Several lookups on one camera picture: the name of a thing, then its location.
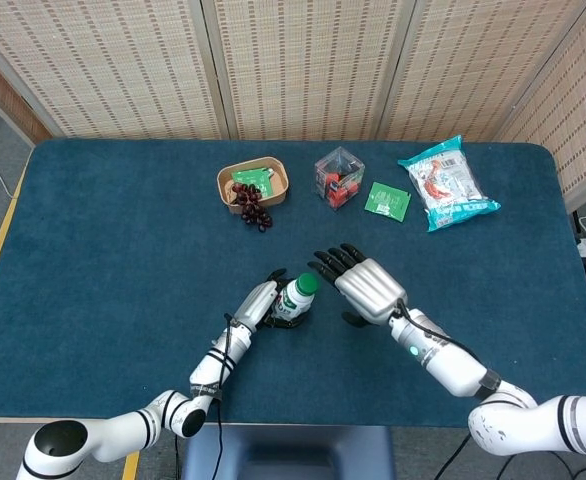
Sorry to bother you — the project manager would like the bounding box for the black floor cable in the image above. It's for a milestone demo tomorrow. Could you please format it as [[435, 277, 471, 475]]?
[[432, 433, 586, 480]]

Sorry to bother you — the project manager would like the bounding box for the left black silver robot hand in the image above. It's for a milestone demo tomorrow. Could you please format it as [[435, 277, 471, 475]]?
[[230, 268, 314, 334]]

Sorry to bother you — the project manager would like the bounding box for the clear plastic cube box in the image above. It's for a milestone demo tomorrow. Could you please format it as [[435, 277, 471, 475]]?
[[314, 145, 366, 213]]

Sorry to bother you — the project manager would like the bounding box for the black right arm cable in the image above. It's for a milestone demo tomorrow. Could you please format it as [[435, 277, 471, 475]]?
[[390, 299, 484, 366]]

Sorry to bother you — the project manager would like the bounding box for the teal white snack bag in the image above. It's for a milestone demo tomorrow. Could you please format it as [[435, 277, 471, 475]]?
[[397, 134, 503, 234]]

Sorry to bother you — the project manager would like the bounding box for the brown paper bowl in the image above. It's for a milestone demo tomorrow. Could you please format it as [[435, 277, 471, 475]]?
[[216, 156, 290, 215]]

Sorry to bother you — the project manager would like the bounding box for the bamboo folding screen panel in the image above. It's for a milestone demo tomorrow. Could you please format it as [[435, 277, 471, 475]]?
[[492, 0, 586, 211], [0, 0, 224, 141], [200, 0, 419, 142], [375, 0, 586, 144]]

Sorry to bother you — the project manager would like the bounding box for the green packet with white tab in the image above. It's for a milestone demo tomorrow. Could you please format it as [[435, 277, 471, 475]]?
[[231, 167, 276, 196]]

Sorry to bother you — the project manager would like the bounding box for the blue felt table cover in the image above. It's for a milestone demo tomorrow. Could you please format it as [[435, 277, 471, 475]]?
[[0, 138, 586, 432]]

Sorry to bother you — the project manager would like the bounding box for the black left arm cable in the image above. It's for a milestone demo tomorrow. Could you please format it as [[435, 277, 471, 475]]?
[[207, 313, 238, 480]]

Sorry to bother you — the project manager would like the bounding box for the flat green square packet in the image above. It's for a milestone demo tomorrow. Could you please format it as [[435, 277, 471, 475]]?
[[363, 181, 413, 222]]

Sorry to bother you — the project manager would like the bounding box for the dark red grape bunch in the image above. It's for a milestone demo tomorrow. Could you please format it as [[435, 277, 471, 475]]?
[[230, 182, 275, 234]]

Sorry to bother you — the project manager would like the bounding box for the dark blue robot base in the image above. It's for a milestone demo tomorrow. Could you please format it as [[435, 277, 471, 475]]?
[[181, 424, 395, 480]]

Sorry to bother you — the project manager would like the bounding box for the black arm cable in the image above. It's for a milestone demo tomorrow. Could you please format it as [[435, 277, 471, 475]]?
[[207, 313, 238, 480], [390, 299, 484, 366]]

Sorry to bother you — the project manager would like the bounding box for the small green-capped bottle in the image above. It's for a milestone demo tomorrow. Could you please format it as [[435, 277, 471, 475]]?
[[272, 272, 321, 322]]

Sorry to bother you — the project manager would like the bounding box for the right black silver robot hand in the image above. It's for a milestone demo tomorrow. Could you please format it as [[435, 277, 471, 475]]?
[[306, 243, 409, 329]]

